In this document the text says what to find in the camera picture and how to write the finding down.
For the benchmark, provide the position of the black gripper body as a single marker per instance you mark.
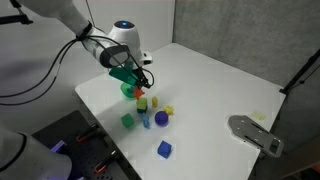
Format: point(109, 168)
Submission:
point(142, 80)

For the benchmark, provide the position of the orange toy figure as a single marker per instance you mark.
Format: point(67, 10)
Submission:
point(137, 93)

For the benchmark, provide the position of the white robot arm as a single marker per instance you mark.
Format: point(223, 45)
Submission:
point(22, 156)

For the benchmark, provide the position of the green plastic bowl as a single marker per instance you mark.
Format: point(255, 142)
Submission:
point(127, 90)

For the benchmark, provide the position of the yellow toy figure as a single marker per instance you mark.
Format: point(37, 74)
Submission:
point(154, 102)

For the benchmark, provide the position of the yellow spiky toy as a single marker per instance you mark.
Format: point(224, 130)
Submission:
point(168, 109)

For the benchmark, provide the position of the light blue toy figure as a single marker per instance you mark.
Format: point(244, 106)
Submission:
point(146, 121)

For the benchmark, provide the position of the lime green cube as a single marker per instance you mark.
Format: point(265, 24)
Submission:
point(141, 103)

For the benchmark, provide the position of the purple spiky ball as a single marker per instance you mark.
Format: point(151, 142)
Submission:
point(161, 118)

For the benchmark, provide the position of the blue cube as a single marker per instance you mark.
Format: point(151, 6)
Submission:
point(164, 149)

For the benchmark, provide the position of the red black clamp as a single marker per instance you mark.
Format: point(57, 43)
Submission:
point(87, 133)
point(102, 166)

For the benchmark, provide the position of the grey metal plate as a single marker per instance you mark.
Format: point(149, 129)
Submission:
point(246, 129)

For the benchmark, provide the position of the pale yellow sticker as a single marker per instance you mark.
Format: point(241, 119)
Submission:
point(257, 115)

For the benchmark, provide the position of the black tripod stand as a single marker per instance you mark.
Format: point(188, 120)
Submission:
point(296, 80)

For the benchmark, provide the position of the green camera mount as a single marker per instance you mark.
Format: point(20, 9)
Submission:
point(124, 73)

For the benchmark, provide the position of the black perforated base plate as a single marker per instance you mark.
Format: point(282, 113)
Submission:
point(61, 136)

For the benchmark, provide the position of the black camera bar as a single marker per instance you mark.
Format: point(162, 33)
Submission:
point(23, 19)

